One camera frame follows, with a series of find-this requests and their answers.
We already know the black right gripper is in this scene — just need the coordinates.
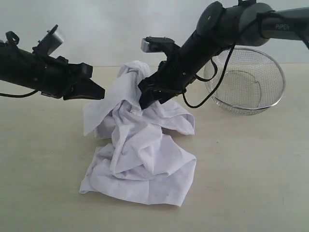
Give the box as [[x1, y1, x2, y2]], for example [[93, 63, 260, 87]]
[[138, 54, 197, 109]]

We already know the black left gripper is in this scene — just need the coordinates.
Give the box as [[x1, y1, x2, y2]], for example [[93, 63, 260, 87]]
[[40, 59, 105, 101]]

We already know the white t-shirt with red logo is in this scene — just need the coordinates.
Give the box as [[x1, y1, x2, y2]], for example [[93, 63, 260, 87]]
[[79, 60, 197, 206]]

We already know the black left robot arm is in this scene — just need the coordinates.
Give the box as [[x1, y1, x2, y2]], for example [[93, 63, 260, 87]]
[[0, 43, 105, 100]]

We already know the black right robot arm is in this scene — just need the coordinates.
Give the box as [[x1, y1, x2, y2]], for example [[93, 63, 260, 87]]
[[138, 0, 309, 109]]

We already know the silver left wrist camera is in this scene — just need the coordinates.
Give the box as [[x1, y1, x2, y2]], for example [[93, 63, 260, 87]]
[[33, 24, 64, 55]]

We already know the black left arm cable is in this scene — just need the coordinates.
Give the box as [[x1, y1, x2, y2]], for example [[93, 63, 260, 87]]
[[0, 30, 43, 99]]

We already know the round metal wire mesh basket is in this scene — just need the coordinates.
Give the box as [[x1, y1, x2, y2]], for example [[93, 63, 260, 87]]
[[203, 47, 286, 116]]

